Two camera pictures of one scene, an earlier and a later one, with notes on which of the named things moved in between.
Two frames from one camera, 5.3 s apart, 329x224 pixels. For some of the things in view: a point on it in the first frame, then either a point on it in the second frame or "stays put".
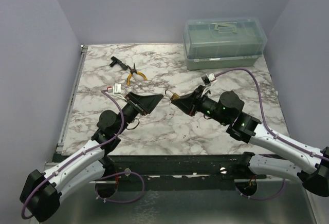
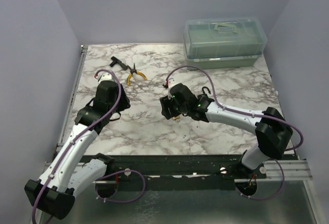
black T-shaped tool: x=117 y=61 stays put
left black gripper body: x=133 y=103 → x=123 y=103
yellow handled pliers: x=133 y=71 stays put
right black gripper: x=189 y=103 → x=166 y=104
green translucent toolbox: x=219 y=42 stays put
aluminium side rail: x=71 y=99 stays put
